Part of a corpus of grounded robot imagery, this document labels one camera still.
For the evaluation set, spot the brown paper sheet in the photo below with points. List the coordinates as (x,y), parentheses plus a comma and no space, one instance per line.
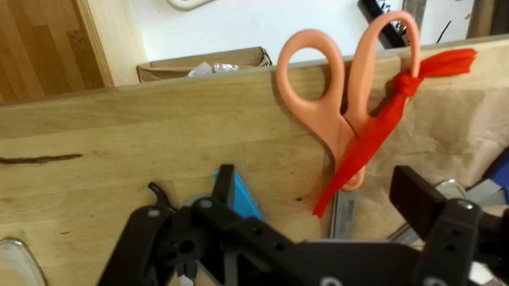
(450,132)

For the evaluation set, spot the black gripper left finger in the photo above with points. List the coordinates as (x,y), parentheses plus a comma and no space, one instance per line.
(152,232)

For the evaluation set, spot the black corkscrew tool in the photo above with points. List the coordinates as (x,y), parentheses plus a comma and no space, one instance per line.
(383,26)

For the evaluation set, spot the red ribbon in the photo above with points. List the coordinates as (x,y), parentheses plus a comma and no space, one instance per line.
(391,108)

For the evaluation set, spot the metal spoon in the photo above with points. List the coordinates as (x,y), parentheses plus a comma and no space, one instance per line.
(20,262)

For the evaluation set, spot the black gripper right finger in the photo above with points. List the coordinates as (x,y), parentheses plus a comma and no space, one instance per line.
(450,239)

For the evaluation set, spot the small cardboard box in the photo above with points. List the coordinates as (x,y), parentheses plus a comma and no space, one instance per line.
(175,65)

